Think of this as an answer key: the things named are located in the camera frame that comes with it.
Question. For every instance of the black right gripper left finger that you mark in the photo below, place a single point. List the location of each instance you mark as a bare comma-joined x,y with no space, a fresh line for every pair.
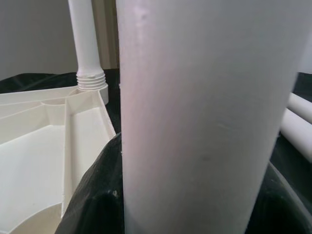
102,195

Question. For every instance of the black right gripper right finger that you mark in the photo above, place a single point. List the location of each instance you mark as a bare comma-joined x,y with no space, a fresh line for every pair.
285,214

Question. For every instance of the white plastic table top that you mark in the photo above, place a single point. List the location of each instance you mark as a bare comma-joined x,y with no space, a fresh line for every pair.
36,158

